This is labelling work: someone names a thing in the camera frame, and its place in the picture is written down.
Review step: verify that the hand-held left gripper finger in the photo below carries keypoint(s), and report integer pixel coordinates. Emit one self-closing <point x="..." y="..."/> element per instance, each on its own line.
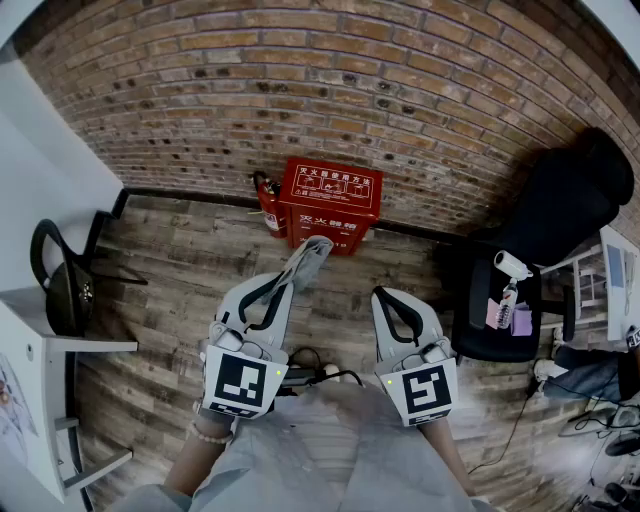
<point x="232" y="302"/>
<point x="282" y="325"/>

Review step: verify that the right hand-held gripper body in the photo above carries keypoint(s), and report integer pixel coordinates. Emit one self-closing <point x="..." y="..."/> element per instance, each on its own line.
<point x="425" y="390"/>

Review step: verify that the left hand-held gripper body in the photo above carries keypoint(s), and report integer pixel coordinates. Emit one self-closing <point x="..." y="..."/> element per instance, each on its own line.
<point x="240" y="380"/>

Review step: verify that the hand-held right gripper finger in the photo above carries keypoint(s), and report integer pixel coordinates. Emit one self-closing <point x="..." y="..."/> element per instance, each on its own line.
<point x="385" y="340"/>
<point x="427" y="322"/>

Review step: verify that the gray wiping cloth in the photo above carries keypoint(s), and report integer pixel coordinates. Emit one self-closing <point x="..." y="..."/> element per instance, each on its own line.
<point x="310" y="265"/>

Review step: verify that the red fire extinguisher box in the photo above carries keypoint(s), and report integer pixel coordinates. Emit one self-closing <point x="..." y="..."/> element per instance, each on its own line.
<point x="330" y="210"/>

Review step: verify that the person's left forearm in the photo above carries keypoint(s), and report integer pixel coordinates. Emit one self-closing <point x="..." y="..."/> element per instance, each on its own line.
<point x="195" y="462"/>

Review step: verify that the person's right forearm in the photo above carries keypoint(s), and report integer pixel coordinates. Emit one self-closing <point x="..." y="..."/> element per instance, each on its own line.
<point x="445" y="460"/>

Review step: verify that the red fire extinguisher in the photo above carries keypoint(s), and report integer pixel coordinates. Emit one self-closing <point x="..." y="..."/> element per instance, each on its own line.
<point x="270" y="210"/>

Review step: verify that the person's right white sneaker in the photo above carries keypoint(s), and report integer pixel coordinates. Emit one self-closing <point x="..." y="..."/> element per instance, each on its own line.
<point x="331" y="370"/>

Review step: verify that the pink paper sheet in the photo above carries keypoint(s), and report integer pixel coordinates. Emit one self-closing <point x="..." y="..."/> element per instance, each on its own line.
<point x="493" y="312"/>

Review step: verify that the clear plastic water bottle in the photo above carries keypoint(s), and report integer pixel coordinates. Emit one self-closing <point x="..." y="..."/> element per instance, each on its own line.
<point x="506" y="305"/>

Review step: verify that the purple paper sheet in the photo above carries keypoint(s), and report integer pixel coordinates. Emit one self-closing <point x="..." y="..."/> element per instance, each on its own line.
<point x="522" y="320"/>

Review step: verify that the white mug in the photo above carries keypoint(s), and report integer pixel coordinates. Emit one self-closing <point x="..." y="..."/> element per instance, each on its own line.
<point x="510" y="262"/>

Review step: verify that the person's light gray shirt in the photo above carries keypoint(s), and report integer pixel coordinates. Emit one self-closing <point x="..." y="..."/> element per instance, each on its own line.
<point x="325" y="450"/>

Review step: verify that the black handbag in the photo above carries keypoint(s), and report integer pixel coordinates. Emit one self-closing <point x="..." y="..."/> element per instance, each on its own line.
<point x="65" y="300"/>

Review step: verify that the black office chair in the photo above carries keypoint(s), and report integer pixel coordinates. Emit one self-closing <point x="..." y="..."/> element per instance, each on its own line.
<point x="560" y="200"/>

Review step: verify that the white desk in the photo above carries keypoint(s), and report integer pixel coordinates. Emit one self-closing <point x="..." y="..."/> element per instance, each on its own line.
<point x="617" y="280"/>

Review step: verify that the white shelf unit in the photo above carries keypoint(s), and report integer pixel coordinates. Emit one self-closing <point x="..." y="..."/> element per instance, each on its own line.
<point x="45" y="380"/>

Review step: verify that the printed picture sheet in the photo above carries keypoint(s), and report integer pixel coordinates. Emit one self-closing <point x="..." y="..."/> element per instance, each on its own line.
<point x="12" y="400"/>

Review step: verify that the black metal frame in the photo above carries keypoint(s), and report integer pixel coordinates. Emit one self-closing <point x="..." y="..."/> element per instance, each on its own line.
<point x="107" y="250"/>

